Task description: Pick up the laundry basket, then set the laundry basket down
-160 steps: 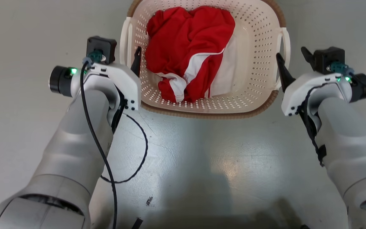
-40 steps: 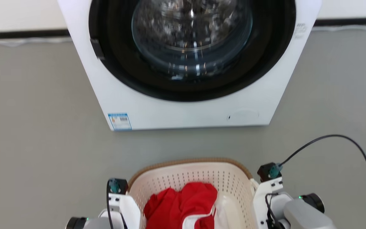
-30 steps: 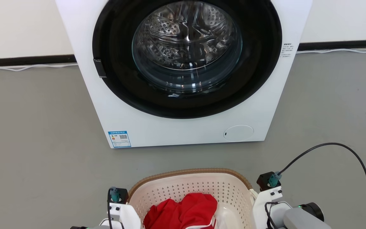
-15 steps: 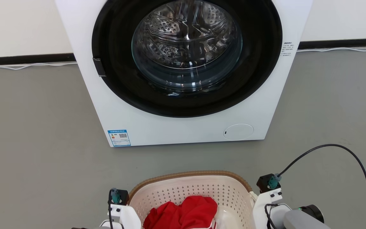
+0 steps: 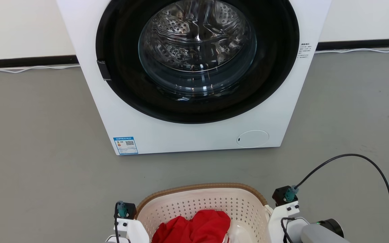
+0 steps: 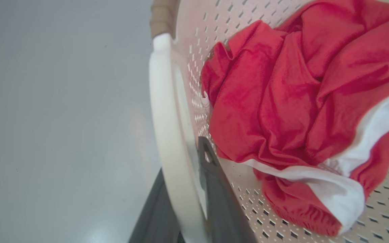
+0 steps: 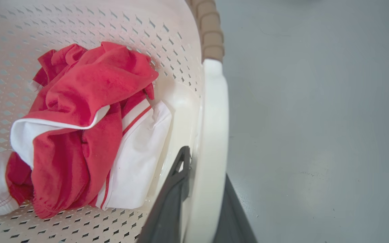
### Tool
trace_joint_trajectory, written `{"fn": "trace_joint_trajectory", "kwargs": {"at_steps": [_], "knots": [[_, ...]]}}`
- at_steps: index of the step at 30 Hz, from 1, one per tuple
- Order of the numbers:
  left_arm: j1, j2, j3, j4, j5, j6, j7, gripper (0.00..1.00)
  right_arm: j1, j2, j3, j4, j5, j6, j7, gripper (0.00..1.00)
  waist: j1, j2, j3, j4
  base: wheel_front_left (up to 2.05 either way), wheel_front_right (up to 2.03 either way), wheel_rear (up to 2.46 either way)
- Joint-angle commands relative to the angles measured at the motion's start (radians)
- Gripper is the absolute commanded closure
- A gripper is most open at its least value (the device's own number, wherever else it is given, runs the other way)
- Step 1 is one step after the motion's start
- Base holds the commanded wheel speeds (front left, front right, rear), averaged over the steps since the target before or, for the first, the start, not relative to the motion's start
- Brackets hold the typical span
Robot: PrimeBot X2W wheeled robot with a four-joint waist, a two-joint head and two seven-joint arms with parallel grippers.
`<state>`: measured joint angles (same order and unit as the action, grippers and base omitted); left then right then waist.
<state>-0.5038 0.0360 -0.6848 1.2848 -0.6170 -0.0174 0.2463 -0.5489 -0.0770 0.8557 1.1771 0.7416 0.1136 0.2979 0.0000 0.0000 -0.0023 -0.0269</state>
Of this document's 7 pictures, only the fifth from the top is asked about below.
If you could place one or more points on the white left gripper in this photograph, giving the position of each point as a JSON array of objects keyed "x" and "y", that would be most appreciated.
[{"x": 132, "y": 231}]

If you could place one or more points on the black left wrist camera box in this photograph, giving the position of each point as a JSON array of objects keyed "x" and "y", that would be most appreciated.
[{"x": 128, "y": 209}]

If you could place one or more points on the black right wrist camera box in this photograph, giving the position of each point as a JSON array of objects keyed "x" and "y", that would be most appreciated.
[{"x": 280, "y": 195}]

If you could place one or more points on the round black washer door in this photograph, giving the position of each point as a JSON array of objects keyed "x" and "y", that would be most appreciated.
[{"x": 120, "y": 81}]

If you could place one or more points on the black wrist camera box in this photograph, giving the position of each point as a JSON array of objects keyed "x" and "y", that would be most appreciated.
[
  {"x": 280, "y": 195},
  {"x": 128, "y": 209}
]

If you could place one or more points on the blue energy label sticker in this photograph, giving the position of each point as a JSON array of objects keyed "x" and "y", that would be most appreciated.
[{"x": 125, "y": 145}]

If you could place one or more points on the white perforated laundry basket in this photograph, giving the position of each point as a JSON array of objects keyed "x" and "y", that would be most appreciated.
[{"x": 201, "y": 199}]

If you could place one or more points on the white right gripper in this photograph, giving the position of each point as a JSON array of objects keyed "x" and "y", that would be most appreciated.
[{"x": 279, "y": 222}]

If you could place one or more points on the stainless steel washer drum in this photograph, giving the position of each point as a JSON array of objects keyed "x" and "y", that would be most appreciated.
[{"x": 194, "y": 33}]

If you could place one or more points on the round white filter cover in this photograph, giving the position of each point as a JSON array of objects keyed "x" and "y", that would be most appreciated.
[{"x": 252, "y": 138}]

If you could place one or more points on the small printed text sticker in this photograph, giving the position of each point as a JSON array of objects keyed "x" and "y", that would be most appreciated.
[{"x": 304, "y": 50}]

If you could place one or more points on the white front-load washing machine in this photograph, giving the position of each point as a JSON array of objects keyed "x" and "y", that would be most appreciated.
[{"x": 187, "y": 135}]

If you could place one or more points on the red garment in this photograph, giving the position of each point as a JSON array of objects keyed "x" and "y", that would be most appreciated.
[{"x": 194, "y": 227}]

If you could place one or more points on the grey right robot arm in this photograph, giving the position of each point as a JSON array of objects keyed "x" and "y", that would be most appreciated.
[{"x": 319, "y": 233}]

